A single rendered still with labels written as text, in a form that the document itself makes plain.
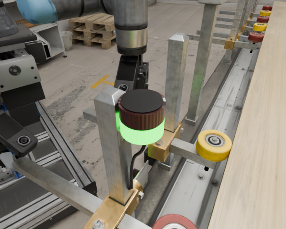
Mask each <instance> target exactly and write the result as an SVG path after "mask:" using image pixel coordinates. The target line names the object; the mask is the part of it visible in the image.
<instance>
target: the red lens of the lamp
mask: <svg viewBox="0 0 286 229"><path fill-rule="evenodd" d="M131 91H132V90H131ZM129 92H130V91H129ZM155 92H156V91H155ZM126 93H127V92H126ZM126 93H124V94H126ZM157 93H158V94H160V93H159V92H157ZM124 94H122V95H121V96H120V97H119V99H118V111H119V119H120V121H121V122H122V124H124V125H125V126H127V127H129V128H131V129H136V130H148V129H153V128H155V127H157V126H159V125H160V124H161V123H162V122H163V121H164V119H165V109H166V100H165V98H164V96H163V95H162V94H160V95H161V96H162V98H163V105H162V107H161V108H160V109H159V110H157V111H154V112H152V113H147V114H136V113H132V112H129V111H127V110H125V109H124V108H123V107H122V106H121V104H120V100H121V98H122V96H123V95H124Z"/></svg>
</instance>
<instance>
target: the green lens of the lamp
mask: <svg viewBox="0 0 286 229"><path fill-rule="evenodd" d="M164 121H165V119H164ZM164 121H163V122H162V123H161V124H160V125H159V126H158V127H156V128H154V129H151V130H146V131H138V130H133V129H130V128H128V127H126V126H125V125H124V124H122V122H121V121H120V120H119V122H120V133H121V135H122V137H123V138H124V139H125V140H126V141H128V142H130V143H132V144H138V145H146V144H151V143H154V142H156V141H158V140H159V139H160V138H161V137H162V135H163V132H164Z"/></svg>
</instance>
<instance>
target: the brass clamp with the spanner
mask: <svg viewBox="0 0 286 229"><path fill-rule="evenodd" d="M142 192H143V188H142V186H141V184H140V183H139V182H138V181H137V180H135V179H133V193H132V195H131V196H130V198H129V199H128V201H127V202H126V204H125V205H123V204H121V203H119V202H118V201H116V200H114V199H112V198H110V195H109V194H108V196H107V197H106V198H105V200H104V201H103V202H102V204H101V205H100V206H99V207H98V209H97V210H96V211H95V213H94V214H93V215H92V217H91V218H90V219H89V221H88V222H87V223H86V225H85V226H84V227H83V229H93V224H94V222H95V221H97V220H100V221H101V222H103V223H104V229H117V227H118V225H119V223H120V222H121V220H122V219H123V217H124V216H125V214H128V215H130V216H131V215H132V213H133V212H134V210H135V209H136V207H137V205H138V203H139V202H138V199H142V198H143V195H144V193H142Z"/></svg>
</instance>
